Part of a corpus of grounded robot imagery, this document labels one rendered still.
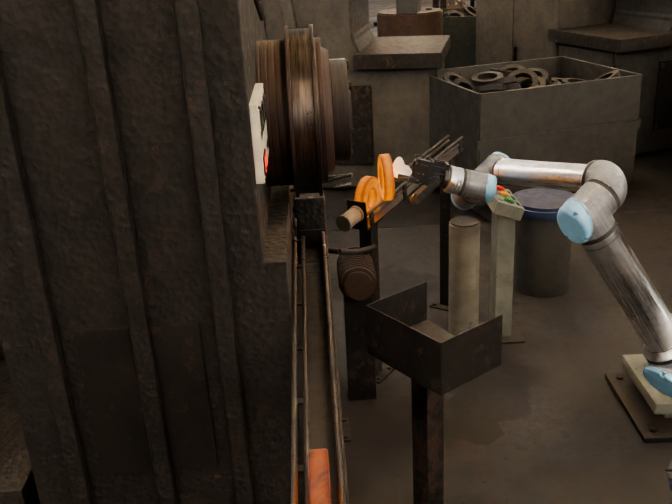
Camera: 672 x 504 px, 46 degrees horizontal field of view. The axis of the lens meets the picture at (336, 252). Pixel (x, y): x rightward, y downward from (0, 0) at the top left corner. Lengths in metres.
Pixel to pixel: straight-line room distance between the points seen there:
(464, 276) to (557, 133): 1.67
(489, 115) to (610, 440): 2.11
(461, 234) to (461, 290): 0.23
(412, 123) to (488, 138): 0.71
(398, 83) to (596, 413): 2.64
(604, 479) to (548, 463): 0.17
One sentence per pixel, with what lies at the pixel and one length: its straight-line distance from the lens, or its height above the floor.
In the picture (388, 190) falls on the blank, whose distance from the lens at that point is 2.52.
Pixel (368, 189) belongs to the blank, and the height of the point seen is 0.75.
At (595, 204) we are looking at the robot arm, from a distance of 2.27.
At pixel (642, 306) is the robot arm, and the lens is 2.43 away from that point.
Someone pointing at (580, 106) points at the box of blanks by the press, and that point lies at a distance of 4.61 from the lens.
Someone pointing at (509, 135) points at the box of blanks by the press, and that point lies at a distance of 4.41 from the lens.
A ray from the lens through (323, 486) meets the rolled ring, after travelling 1.33.
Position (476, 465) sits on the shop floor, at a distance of 2.60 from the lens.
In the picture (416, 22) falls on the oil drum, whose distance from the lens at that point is 6.99.
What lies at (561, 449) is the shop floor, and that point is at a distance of 2.70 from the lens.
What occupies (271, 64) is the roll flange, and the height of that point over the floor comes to 1.27.
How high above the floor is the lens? 1.58
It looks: 22 degrees down
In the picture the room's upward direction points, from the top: 3 degrees counter-clockwise
